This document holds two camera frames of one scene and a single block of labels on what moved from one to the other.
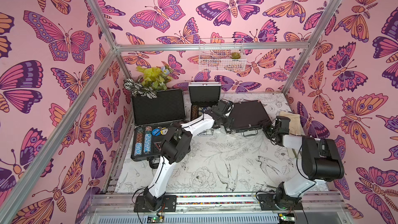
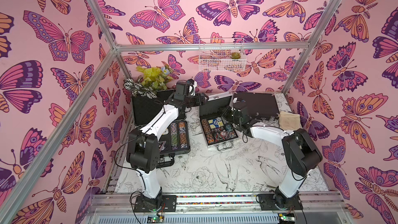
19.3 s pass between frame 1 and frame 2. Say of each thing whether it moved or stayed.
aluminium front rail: stayed
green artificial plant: stayed
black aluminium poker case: moved
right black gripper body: moved
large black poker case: stayed
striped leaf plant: stayed
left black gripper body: moved
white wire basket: stayed
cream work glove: stayed
